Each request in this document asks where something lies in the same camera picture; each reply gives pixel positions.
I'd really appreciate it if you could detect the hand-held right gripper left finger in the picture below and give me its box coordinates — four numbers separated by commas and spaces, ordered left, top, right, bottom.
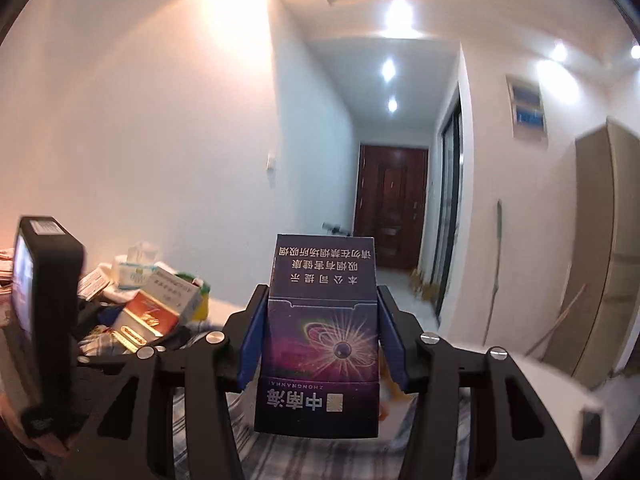
60, 284, 271, 480

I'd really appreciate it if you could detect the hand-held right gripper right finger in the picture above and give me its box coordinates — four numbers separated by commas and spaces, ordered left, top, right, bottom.
376, 285, 583, 480

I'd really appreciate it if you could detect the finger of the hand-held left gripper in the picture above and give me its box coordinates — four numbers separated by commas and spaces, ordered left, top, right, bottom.
75, 342, 166, 378
75, 300, 131, 336

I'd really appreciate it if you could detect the red white cigarette pack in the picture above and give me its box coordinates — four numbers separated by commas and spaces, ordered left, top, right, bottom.
112, 291, 181, 352

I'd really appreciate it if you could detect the purple cigarette pack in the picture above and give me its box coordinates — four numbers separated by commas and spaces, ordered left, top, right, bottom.
254, 233, 382, 438

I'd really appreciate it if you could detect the person's left hand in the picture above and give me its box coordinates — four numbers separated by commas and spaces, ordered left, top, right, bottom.
0, 395, 66, 461

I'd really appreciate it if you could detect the long white box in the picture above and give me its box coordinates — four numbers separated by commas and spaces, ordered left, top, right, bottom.
77, 266, 112, 301

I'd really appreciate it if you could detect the white tissue pack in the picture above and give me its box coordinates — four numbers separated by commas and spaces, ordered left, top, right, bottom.
116, 242, 162, 290

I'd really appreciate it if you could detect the yellow container with green rim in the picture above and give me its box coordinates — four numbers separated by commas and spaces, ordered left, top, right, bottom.
175, 272, 212, 322

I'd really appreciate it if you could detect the white medicine box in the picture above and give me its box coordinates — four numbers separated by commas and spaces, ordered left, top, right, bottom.
142, 266, 199, 322

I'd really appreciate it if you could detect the blue plaid cloth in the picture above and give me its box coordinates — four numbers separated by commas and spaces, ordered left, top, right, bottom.
77, 322, 473, 480

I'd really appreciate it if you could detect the brown entrance door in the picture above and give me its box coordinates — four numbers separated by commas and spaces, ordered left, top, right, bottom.
356, 143, 429, 271

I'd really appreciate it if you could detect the black framed glass door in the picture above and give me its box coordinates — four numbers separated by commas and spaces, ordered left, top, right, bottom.
432, 91, 463, 328

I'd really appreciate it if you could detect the thin red rod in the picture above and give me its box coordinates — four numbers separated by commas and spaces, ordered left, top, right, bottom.
527, 284, 587, 356

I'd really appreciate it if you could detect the smartphone in light case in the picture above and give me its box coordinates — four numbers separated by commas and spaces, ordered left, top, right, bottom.
580, 409, 604, 459

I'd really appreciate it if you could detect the beige refrigerator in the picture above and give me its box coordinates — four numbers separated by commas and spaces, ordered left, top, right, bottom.
542, 117, 640, 391

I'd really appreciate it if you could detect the green handled mop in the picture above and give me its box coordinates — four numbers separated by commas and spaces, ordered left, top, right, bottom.
484, 200, 503, 346

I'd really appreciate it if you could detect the wall electrical panel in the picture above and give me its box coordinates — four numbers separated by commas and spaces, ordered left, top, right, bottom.
506, 74, 548, 148

